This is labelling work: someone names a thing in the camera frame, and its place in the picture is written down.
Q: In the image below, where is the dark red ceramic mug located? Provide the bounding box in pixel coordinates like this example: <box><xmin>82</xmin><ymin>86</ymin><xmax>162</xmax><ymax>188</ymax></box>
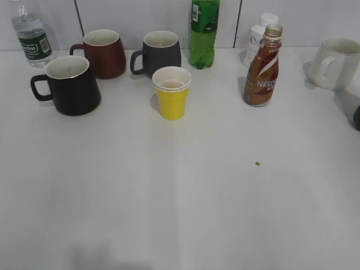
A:
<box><xmin>69</xmin><ymin>29</ymin><xmax>127</xmax><ymax>79</ymax></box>

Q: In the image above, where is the grey ceramic mug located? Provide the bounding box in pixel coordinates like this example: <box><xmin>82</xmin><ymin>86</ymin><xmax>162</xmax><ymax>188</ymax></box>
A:
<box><xmin>130</xmin><ymin>30</ymin><xmax>182</xmax><ymax>77</ymax></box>

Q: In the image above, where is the white ceramic mug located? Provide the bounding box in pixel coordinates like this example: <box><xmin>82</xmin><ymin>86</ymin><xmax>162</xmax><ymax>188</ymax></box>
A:
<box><xmin>306</xmin><ymin>37</ymin><xmax>359</xmax><ymax>91</ymax></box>

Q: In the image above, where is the brown coffee drink bottle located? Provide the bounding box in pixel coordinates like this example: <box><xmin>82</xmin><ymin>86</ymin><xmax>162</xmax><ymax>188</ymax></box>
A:
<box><xmin>244</xmin><ymin>24</ymin><xmax>283</xmax><ymax>107</ymax></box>

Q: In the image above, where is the clear water bottle green label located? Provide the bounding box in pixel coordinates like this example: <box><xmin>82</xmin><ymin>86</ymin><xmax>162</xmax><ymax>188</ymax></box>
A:
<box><xmin>9</xmin><ymin>1</ymin><xmax>53</xmax><ymax>68</ymax></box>

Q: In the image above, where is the white plastic bottle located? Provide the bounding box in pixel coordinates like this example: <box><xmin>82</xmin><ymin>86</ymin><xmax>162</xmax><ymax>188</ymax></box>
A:
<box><xmin>242</xmin><ymin>13</ymin><xmax>278</xmax><ymax>67</ymax></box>

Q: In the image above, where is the yellow paper cup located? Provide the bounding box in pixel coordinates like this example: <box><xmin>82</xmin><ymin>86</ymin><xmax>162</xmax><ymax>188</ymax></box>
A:
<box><xmin>152</xmin><ymin>66</ymin><xmax>192</xmax><ymax>120</ymax></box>

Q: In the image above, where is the black ceramic mug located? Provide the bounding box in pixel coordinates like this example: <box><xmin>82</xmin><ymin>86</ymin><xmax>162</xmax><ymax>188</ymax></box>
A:
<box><xmin>30</xmin><ymin>55</ymin><xmax>101</xmax><ymax>116</ymax></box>

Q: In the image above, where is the green soda bottle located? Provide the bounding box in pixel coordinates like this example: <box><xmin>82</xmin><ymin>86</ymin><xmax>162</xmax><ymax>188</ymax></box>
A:
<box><xmin>190</xmin><ymin>1</ymin><xmax>220</xmax><ymax>69</ymax></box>

